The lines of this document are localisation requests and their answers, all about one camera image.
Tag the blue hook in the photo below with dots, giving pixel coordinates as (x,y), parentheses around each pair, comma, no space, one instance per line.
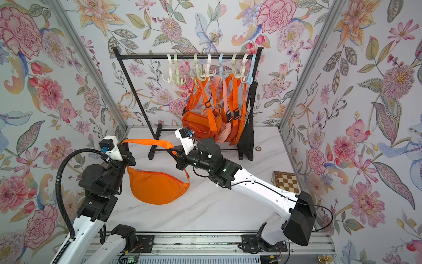
(220,72)
(249,79)

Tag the white hook far left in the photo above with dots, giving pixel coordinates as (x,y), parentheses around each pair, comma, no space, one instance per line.
(170,79)

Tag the green hook right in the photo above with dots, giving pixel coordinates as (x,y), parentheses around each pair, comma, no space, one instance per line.
(234,72)

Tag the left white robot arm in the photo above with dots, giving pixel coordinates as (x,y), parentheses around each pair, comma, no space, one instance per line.
(102,185)

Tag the blue hook far right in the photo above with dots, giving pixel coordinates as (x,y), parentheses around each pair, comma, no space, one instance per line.
(249,79)

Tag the dark orange crescent bag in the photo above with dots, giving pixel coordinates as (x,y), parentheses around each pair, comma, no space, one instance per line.
(202,114)

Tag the black bag on rack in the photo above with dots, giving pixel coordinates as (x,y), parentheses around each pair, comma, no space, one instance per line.
(247,139)

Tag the pink crescent bag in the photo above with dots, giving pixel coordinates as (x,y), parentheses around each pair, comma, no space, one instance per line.
(225,112)

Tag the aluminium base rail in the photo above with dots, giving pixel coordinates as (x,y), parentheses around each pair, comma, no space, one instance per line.
(224,243)

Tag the wooden chessboard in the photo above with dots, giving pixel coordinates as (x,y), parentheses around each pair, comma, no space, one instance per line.
(286,181)

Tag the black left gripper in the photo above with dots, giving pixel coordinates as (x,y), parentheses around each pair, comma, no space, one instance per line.
(126,155)

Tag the green hook middle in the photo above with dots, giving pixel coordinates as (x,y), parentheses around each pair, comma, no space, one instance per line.
(198,72)

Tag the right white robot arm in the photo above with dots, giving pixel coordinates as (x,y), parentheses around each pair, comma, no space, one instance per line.
(297,213)

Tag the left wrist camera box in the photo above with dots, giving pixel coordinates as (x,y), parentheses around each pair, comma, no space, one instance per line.
(109,149)

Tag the white hook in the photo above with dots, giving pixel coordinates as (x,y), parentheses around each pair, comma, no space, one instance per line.
(170,79)
(243,76)
(208,73)

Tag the black metal clothes rack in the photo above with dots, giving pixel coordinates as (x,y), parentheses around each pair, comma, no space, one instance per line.
(156,133)

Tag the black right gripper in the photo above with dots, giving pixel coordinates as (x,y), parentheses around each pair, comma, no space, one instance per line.
(179,153)

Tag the white hook middle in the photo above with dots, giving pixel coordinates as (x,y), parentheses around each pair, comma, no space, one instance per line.
(208,73)

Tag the green hook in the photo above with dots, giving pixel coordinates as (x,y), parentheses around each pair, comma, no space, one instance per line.
(198,72)
(179,80)
(234,72)

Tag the white hook right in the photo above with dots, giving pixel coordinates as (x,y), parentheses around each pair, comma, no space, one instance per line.
(243,76)

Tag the bright orange crescent bag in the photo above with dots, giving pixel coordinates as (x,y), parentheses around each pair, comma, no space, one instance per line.
(156,188)

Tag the blue hook middle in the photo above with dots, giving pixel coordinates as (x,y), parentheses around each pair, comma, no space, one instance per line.
(220,72)

